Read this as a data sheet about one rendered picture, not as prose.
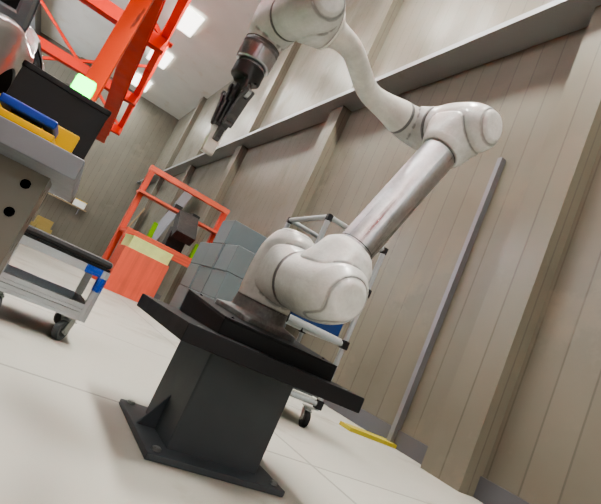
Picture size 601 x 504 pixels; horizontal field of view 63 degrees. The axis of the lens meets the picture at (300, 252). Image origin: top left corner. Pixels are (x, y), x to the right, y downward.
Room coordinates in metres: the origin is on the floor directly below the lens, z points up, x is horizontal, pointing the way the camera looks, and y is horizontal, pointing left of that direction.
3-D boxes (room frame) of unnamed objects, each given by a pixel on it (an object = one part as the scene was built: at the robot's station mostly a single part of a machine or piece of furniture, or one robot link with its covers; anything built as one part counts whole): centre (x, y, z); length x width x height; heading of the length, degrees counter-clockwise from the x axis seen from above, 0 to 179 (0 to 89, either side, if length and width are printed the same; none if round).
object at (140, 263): (7.05, 1.70, 0.94); 1.45 x 1.32 x 1.88; 117
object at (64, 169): (0.79, 0.47, 0.44); 0.43 x 0.17 x 0.03; 24
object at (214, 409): (1.35, 0.03, 0.15); 0.50 x 0.50 x 0.30; 27
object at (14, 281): (2.00, 0.87, 0.17); 0.43 x 0.36 x 0.34; 28
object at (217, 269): (5.27, 0.46, 0.62); 1.25 x 0.83 x 1.24; 27
